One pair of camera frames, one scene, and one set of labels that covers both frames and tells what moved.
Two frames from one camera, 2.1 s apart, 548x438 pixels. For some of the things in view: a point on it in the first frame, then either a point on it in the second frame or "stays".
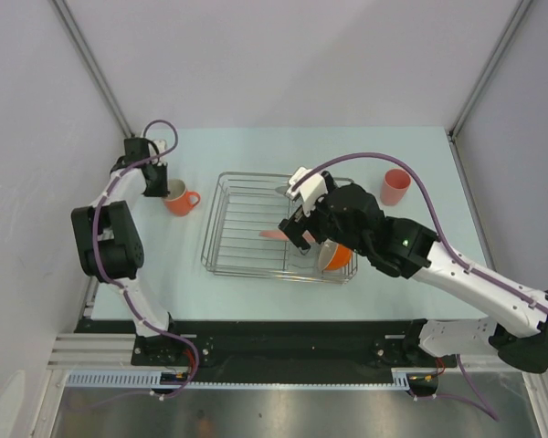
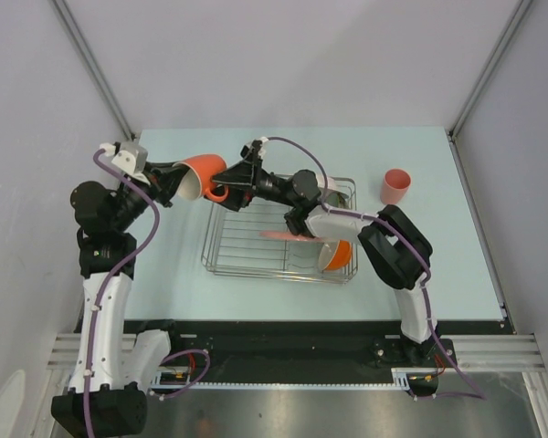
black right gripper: x=294 y=231 to x=245 y=173
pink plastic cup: x=395 y=185 stays
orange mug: x=180 y=202 to x=196 y=182
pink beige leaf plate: x=278 y=234 stays
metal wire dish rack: x=243 y=236 stays
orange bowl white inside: x=333 y=255 stays
